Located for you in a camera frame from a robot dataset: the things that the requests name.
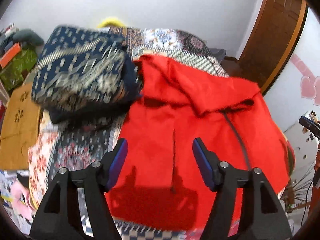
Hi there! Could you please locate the yellow curved tube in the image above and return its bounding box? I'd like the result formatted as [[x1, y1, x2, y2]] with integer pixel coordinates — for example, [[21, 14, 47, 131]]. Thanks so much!
[[97, 17, 126, 28]]

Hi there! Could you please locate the dark grey-green cushion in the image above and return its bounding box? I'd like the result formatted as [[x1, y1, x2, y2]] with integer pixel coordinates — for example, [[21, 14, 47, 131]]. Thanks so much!
[[12, 29, 44, 47]]

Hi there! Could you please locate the brown cardboard box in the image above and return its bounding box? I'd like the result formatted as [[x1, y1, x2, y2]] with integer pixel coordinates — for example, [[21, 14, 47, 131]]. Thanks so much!
[[0, 83, 42, 170]]

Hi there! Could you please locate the patchwork patterned bedsheet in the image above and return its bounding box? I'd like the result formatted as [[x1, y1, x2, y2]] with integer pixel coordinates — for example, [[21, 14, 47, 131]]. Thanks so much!
[[29, 28, 229, 237]]

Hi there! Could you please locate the navy patterned folded garment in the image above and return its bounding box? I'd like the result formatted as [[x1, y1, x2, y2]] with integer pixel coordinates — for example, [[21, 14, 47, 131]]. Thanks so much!
[[31, 25, 142, 124]]

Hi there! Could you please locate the pink heart wall sticker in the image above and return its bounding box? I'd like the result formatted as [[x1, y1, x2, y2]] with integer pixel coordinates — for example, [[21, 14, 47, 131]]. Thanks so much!
[[290, 54, 319, 106]]

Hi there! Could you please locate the green patterned box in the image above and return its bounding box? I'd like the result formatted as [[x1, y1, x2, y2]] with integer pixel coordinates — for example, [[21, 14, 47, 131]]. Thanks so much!
[[1, 47, 37, 91]]

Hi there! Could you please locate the dark grey bag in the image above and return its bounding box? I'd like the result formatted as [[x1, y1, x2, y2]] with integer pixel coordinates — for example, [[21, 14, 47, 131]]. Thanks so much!
[[209, 48, 226, 62]]

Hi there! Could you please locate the brown wooden door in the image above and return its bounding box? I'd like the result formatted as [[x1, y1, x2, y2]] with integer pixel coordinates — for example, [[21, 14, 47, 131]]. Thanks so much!
[[238, 0, 308, 94]]

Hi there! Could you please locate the orange box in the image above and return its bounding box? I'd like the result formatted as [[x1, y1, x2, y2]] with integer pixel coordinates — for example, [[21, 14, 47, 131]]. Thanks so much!
[[0, 43, 21, 68]]

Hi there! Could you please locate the person's right hand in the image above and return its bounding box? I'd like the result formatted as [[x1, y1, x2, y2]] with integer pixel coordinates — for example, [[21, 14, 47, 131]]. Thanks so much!
[[314, 144, 320, 171]]

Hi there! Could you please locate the red garment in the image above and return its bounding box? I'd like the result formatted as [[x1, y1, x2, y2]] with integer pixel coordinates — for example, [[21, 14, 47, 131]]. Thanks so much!
[[106, 55, 295, 231]]

